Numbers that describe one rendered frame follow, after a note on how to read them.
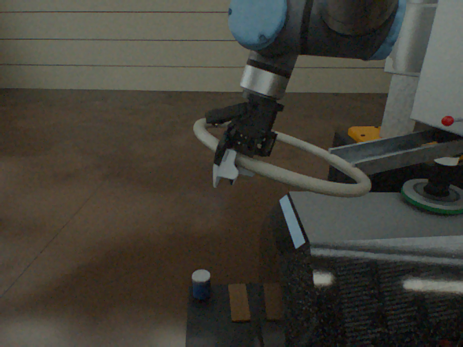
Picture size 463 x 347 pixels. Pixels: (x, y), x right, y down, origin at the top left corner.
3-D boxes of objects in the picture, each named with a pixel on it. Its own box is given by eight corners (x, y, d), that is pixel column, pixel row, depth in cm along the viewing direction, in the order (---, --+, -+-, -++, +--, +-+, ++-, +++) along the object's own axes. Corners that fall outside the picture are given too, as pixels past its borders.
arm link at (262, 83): (237, 61, 63) (262, 70, 70) (229, 87, 64) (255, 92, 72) (275, 74, 58) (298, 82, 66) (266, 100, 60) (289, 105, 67)
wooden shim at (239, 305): (228, 286, 191) (228, 284, 191) (244, 285, 192) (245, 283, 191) (231, 322, 169) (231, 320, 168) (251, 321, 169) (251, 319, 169)
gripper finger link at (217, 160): (214, 164, 66) (233, 125, 65) (209, 162, 67) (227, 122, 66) (226, 168, 70) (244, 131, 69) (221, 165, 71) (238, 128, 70)
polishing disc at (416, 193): (444, 180, 132) (445, 177, 131) (484, 208, 113) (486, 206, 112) (392, 182, 131) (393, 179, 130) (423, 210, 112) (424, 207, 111)
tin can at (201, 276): (213, 290, 188) (213, 272, 183) (204, 302, 180) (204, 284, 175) (198, 284, 193) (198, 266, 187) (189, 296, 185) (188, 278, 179)
